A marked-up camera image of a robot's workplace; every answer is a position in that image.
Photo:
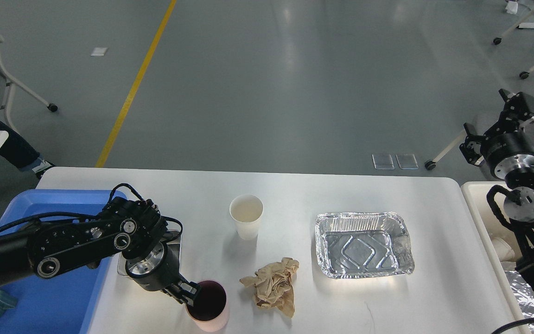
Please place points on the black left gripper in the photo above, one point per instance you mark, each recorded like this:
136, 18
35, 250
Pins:
160, 271

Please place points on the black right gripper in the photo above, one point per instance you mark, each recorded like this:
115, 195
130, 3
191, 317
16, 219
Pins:
509, 148

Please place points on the pink ribbed mug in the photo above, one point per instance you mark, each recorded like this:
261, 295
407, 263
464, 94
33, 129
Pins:
210, 310

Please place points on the square stainless steel tray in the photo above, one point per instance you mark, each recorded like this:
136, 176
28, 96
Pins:
174, 241

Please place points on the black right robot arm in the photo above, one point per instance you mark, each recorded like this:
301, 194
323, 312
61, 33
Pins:
513, 206

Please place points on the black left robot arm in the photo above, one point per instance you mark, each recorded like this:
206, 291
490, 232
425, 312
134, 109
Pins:
54, 243

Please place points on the grey office chair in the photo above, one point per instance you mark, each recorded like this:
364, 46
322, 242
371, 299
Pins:
461, 139

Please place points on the crumpled brown paper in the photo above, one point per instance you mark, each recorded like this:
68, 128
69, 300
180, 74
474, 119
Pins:
273, 286

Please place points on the clear floor plate right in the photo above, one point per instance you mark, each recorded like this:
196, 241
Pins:
407, 161

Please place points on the clear floor plate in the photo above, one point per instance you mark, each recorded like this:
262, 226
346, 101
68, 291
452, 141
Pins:
383, 161
407, 161

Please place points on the white paper cup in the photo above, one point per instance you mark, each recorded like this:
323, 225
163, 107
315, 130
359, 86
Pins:
246, 211

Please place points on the white plastic bin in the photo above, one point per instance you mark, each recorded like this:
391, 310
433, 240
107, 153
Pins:
499, 243

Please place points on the clear floor plate left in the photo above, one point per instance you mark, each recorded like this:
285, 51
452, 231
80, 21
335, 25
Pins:
383, 161

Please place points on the blue plastic tray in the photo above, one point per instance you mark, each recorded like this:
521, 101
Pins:
64, 304

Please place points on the aluminium foil container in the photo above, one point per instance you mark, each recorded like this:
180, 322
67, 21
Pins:
356, 245

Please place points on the crumpled foil in bin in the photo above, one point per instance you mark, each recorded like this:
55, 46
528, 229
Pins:
523, 293

